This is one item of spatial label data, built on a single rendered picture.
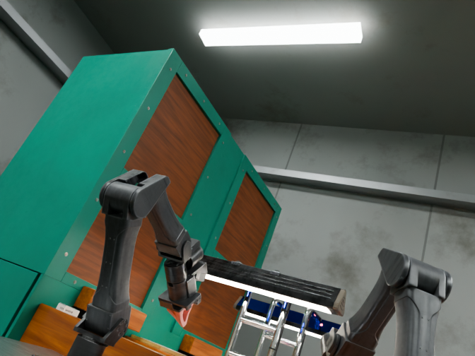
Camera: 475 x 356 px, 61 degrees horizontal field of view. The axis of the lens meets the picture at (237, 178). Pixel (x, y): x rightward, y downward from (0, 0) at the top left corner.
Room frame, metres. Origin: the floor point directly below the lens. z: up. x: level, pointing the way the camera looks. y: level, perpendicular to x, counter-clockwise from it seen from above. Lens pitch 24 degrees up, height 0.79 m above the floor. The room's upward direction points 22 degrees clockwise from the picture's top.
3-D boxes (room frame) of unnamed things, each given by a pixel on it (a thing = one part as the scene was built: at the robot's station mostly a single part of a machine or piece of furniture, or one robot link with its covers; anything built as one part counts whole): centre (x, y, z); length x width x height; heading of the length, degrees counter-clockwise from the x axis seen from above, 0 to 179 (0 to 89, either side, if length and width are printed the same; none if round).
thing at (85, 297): (1.55, 0.23, 0.83); 0.30 x 0.06 x 0.07; 146
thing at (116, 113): (2.02, 0.27, 1.31); 1.36 x 0.55 x 0.95; 146
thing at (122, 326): (0.93, 0.15, 0.77); 0.09 x 0.06 x 0.06; 64
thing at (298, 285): (1.35, -0.17, 1.08); 0.62 x 0.08 x 0.07; 56
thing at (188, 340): (2.11, -0.16, 0.83); 0.30 x 0.06 x 0.07; 146
